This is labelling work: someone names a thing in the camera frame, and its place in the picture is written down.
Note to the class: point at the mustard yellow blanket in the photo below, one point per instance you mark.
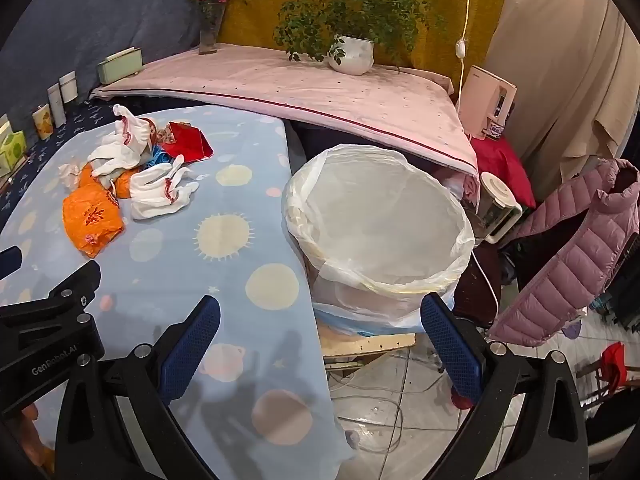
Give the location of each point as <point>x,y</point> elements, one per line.
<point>240,25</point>

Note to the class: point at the wooden board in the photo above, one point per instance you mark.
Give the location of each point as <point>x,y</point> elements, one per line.
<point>370,347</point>

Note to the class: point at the pink down jacket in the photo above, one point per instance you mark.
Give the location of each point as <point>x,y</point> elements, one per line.
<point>575,260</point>

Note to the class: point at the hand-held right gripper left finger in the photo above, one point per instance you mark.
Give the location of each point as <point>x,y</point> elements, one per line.
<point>192,347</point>

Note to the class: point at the blue plastic wrapper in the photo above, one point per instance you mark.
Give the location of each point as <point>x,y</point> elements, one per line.
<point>159,157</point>

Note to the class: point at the white tube bottle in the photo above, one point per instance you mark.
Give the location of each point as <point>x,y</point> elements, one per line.
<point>57,107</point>

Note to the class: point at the pale green tissue box holder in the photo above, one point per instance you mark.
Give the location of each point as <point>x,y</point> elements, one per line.
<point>119,66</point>

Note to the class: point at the red plastic object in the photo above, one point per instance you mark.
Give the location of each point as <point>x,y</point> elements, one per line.
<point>612,360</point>

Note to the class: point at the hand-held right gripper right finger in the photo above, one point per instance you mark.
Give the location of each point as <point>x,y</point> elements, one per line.
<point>450,350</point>

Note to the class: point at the person's left hand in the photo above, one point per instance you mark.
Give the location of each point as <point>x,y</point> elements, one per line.
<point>31,412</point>

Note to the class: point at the white jar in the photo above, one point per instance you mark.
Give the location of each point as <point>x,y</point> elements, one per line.
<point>68,89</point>

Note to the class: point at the blue grey backdrop cloth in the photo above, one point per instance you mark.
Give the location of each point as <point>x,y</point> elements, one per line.
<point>100,10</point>

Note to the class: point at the beige curtain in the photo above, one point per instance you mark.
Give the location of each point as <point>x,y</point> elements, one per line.
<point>550,85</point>

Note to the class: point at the red cloth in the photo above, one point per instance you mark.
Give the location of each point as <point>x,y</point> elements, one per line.
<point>505,165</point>

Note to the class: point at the green tissue box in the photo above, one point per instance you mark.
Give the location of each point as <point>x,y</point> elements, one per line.
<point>12,150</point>

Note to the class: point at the pink water dispenser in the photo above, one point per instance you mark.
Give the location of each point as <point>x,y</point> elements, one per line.
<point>477,95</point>

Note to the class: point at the orange plastic bag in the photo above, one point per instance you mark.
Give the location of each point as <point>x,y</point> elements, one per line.
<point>92,215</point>

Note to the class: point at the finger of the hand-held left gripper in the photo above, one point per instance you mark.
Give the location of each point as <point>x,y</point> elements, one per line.
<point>10,261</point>
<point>75,282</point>

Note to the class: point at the glass vase with flowers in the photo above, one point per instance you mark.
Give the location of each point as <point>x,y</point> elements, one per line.
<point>209,40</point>

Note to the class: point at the red foil packet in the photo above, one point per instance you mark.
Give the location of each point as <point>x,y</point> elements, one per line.
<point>192,140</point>

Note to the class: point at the white electric kettle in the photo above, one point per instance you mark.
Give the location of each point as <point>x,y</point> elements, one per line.
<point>495,205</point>

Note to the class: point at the potted fern in white pot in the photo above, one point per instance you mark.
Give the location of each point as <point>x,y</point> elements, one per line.
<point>350,55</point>

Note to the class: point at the dark maroon cloth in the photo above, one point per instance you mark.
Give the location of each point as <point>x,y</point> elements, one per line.
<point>472,290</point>

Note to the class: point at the light blue planet-print tablecloth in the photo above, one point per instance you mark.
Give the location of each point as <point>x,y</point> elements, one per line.
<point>225,280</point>

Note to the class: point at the pink quilted cover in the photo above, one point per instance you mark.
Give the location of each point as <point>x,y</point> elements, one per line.
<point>300,85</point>

